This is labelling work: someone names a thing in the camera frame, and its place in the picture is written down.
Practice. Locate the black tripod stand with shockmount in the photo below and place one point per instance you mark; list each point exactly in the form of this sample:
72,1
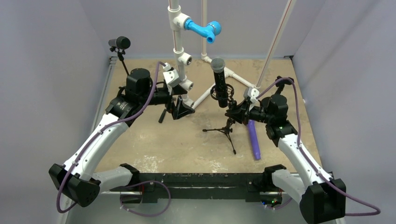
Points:
227,129

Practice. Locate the small dark grey microphone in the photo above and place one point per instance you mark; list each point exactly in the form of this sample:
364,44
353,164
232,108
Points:
121,42

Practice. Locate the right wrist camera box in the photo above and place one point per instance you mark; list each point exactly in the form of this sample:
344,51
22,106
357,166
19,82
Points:
251,94

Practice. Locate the black speckled condenser microphone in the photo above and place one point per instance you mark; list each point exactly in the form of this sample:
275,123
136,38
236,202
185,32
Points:
220,88

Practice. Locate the small black tripod stand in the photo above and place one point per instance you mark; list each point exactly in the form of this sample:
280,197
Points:
120,54

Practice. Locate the black round-base microphone stand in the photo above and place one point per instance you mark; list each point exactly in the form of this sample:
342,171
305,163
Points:
282,83

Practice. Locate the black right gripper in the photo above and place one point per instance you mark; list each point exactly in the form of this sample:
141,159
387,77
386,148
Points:
242,112

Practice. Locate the blue plastic faucet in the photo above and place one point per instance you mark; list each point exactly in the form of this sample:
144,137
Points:
208,32

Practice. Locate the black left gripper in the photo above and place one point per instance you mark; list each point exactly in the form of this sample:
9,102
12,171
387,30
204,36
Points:
180,108

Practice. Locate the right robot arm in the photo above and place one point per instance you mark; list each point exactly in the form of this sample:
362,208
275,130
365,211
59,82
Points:
319,196

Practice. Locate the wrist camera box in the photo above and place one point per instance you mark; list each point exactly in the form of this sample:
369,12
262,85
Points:
251,94
171,75

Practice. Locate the hammer with black handle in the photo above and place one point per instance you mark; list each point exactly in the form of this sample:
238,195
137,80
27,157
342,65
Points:
162,116

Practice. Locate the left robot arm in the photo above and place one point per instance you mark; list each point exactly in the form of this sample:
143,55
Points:
77,178

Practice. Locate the purple microphone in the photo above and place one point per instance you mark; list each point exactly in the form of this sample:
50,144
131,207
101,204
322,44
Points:
254,140

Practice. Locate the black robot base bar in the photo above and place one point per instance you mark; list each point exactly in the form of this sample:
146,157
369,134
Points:
250,187

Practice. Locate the white PVC pipe frame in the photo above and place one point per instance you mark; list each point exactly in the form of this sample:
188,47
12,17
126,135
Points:
183,59

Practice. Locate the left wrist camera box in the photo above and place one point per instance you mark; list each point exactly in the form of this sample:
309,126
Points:
171,75

